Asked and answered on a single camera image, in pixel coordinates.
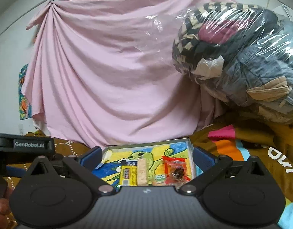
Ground clear bag of clothes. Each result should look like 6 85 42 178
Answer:
143 2 293 124

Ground grey tray with cartoon lining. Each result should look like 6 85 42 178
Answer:
92 138 203 188

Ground brown patterned pillow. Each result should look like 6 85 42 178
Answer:
5 129 92 184

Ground beige rice cracker bar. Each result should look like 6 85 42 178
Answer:
136 158 149 186

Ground person's left hand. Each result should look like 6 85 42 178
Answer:
0 188 14 229

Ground small yellow bar packet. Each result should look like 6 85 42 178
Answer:
120 165 137 186

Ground red dark jerky snack packet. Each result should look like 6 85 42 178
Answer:
162 156 191 185

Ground colourful wall poster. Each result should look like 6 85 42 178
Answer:
18 64 32 120

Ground colourful cartoon bed blanket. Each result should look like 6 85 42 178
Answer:
190 114 293 228

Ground pink hanging curtain cloth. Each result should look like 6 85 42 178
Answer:
22 0 232 147

